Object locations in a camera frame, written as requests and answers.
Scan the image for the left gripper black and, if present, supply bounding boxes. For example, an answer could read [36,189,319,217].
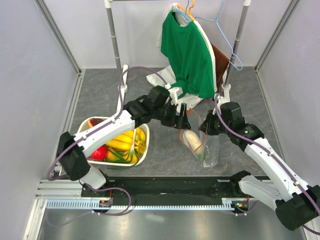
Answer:
[153,101,191,131]

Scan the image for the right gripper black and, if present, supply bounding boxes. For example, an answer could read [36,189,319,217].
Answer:
[198,109,232,136]

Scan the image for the white toy radish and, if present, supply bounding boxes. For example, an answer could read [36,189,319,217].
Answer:
[183,130,205,162]

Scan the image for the clear zip top bag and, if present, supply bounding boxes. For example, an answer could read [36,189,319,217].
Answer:
[178,108,220,169]

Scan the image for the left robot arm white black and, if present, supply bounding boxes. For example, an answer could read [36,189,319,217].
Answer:
[56,86,191,197]

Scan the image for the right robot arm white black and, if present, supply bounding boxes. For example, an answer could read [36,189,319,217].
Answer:
[198,100,320,235]

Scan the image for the brown toy food piece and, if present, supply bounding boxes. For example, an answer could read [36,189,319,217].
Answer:
[88,118,104,128]

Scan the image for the white plastic food basket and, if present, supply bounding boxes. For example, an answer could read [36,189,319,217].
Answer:
[87,124,150,167]

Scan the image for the white cloth garment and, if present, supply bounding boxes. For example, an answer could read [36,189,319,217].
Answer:
[146,65,203,113]

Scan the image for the clothes rack right pole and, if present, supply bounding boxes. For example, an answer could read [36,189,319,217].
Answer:
[220,0,251,100]

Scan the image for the clothes rack pole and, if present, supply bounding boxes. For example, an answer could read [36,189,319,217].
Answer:
[104,0,129,113]
[220,0,251,100]

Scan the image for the yellow toy banana bunch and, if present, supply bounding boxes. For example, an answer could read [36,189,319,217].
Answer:
[106,128,146,153]

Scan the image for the green toy scallion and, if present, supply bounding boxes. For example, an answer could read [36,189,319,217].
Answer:
[106,146,140,169]

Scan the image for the brown cloth garment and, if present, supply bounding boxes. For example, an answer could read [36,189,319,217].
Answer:
[211,42,229,93]

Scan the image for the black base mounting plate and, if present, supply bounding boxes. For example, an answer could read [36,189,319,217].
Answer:
[81,176,254,206]

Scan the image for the clothes rack left pole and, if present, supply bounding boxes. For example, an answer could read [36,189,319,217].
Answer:
[104,0,129,113]

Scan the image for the green T-shirt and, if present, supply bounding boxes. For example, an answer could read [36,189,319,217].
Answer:
[160,11,216,99]

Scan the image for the red toy apple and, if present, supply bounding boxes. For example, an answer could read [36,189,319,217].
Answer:
[90,145,108,162]

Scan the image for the orange hanger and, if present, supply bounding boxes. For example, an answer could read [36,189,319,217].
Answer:
[184,0,196,22]

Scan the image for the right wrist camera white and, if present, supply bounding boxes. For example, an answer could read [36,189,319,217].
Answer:
[217,95,230,109]

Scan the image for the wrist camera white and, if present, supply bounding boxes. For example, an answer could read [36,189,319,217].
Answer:
[164,83,183,104]
[217,95,230,109]

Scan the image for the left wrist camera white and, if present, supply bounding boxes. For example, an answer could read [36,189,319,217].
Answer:
[164,83,183,104]

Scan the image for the blue white cable duct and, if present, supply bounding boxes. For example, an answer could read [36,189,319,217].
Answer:
[46,199,235,211]

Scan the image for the blue wire hanger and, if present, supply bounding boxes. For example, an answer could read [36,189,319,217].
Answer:
[194,0,244,71]

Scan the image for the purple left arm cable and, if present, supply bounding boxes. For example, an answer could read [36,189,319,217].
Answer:
[46,65,170,181]

